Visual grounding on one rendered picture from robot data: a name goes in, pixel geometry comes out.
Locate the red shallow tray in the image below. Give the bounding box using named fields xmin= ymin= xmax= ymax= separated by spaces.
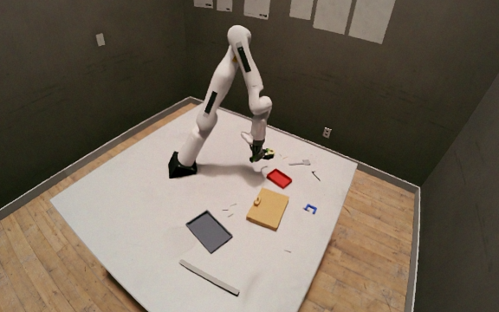
xmin=266 ymin=168 xmax=292 ymax=189

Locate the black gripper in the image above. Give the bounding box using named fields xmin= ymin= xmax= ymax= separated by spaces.
xmin=249 ymin=139 xmax=265 ymax=162

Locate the grey flat bar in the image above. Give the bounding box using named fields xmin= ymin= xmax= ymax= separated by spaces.
xmin=289 ymin=159 xmax=311 ymax=166
xmin=179 ymin=259 xmax=240 ymax=296

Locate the black spring clamp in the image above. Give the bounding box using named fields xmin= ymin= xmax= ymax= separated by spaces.
xmin=249 ymin=148 xmax=274 ymax=163

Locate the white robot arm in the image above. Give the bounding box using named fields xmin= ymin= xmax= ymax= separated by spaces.
xmin=178 ymin=25 xmax=272 ymax=166

